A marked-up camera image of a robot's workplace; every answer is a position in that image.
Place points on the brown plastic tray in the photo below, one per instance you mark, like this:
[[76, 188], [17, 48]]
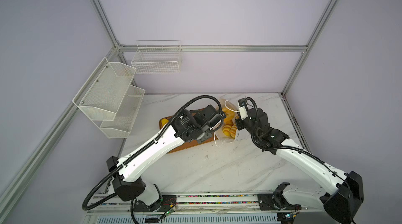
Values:
[[191, 144]]

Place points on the yellow fake bread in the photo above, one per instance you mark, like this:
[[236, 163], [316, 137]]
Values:
[[230, 116], [164, 121], [230, 131]]

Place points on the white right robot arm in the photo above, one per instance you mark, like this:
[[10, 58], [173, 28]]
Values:
[[339, 194]]

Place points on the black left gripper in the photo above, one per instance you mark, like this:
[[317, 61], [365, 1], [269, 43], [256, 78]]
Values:
[[207, 135]]

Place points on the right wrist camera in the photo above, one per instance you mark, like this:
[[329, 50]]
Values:
[[242, 105]]

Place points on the white mesh shelf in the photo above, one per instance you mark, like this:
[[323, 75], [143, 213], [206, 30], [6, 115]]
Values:
[[101, 96], [122, 125]]

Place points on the aluminium frame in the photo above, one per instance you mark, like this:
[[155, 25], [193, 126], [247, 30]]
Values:
[[19, 184]]

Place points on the white mesh lower shelf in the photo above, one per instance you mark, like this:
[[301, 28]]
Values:
[[122, 125]]

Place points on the white wire basket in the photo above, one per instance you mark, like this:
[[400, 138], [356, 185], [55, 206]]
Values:
[[157, 57]]

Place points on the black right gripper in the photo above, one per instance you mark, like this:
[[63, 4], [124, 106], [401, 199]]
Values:
[[239, 126]]

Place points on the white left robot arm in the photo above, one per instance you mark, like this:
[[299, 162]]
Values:
[[127, 182]]

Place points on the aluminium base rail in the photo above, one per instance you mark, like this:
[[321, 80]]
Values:
[[206, 208]]

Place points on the cartoon animal paper bag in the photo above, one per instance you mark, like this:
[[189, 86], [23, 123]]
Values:
[[219, 137]]

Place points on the white mesh upper shelf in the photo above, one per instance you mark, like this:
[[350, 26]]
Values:
[[101, 96]]

